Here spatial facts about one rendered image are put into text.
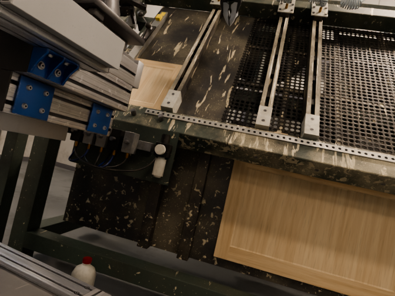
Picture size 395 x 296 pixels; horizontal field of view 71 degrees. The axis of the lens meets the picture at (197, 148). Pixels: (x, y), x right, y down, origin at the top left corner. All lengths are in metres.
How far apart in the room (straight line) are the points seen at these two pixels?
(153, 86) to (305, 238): 1.09
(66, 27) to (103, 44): 0.10
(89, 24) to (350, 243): 1.39
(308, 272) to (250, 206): 0.41
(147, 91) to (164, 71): 0.19
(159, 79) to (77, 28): 1.01
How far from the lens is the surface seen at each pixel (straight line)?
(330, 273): 1.57
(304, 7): 2.17
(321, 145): 1.28
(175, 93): 1.40
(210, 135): 1.22
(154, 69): 1.67
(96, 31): 0.65
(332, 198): 1.50
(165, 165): 1.25
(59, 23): 0.59
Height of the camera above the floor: 0.72
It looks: 2 degrees up
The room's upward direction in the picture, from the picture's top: 13 degrees clockwise
